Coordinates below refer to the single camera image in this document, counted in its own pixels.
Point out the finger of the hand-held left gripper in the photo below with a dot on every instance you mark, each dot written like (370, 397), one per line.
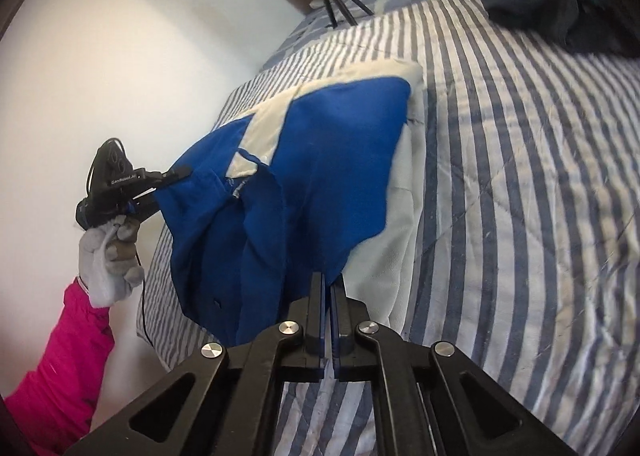
(145, 206)
(170, 174)

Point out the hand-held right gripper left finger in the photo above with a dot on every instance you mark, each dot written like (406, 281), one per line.
(316, 306)

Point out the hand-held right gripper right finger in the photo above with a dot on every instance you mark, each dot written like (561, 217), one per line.
(340, 326)

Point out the beige and blue jacket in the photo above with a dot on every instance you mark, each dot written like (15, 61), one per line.
(340, 161)

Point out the person's left forearm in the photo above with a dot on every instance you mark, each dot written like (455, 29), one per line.
(60, 376)

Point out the person's left hand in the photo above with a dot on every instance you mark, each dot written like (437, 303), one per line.
(105, 266)

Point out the blue striped blanket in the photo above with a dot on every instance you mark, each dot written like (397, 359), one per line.
(525, 186)

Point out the dark navy garment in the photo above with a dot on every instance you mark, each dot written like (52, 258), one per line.
(540, 1)

